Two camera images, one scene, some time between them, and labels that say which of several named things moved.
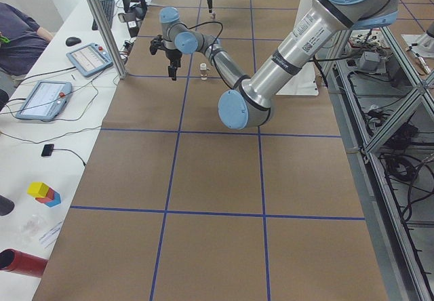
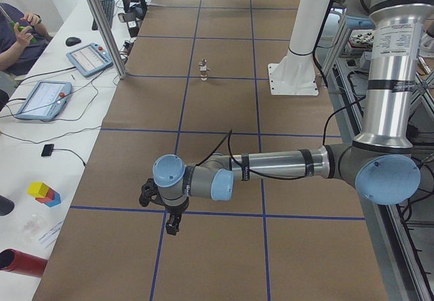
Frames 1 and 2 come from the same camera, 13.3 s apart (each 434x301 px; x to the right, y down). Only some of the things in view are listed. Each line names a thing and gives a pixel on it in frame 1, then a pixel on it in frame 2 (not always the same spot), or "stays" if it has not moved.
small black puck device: (48, 150) stays
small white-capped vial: (203, 68) stays
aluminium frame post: (100, 15) stays
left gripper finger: (172, 72) → (173, 224)
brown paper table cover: (175, 205) stays
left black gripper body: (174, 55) → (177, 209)
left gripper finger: (178, 61) → (178, 219)
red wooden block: (49, 197) stays
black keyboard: (108, 7) stays
